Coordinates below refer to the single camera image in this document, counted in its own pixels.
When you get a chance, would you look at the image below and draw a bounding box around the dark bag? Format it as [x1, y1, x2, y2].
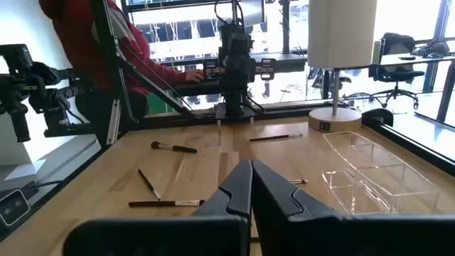
[412, 38, 451, 59]

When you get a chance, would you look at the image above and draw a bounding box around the black camera cable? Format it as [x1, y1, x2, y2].
[21, 179, 64, 196]

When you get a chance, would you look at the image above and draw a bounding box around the clear acrylic organizer box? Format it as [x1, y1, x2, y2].
[321, 130, 440, 216]

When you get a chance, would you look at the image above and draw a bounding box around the person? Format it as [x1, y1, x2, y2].
[38, 0, 206, 147]

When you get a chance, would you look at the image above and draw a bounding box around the person's hand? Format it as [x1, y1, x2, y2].
[184, 68, 206, 84]

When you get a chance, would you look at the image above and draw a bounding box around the grey table camera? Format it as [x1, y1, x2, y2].
[0, 188, 32, 229]

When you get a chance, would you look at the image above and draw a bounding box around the grey handle makeup brush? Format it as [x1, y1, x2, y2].
[127, 198, 206, 209]

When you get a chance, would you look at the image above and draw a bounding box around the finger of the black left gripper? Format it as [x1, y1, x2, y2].
[203, 58, 225, 81]
[255, 58, 277, 81]

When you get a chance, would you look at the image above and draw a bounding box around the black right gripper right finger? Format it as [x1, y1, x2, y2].
[251, 159, 455, 256]

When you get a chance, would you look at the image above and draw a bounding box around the thin black makeup brush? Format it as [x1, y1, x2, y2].
[248, 133, 304, 143]

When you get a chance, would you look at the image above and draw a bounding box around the black curved bracket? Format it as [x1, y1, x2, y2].
[361, 107, 395, 128]

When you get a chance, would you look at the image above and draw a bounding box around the silver aluminium post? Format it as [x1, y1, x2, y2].
[105, 98, 122, 146]

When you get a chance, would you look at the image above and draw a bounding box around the black office chair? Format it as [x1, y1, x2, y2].
[368, 32, 427, 110]

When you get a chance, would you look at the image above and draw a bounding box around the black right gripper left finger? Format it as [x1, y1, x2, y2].
[63, 159, 254, 256]

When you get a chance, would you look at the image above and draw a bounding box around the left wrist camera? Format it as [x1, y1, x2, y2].
[227, 31, 253, 54]

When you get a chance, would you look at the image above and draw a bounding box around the fluffy head makeup brush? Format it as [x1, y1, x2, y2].
[150, 140, 198, 154]

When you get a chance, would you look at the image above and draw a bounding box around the long black makeup brush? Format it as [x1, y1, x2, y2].
[136, 168, 162, 201]

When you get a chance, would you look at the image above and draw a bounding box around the white shade wooden base lamp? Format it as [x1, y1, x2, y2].
[307, 0, 378, 134]

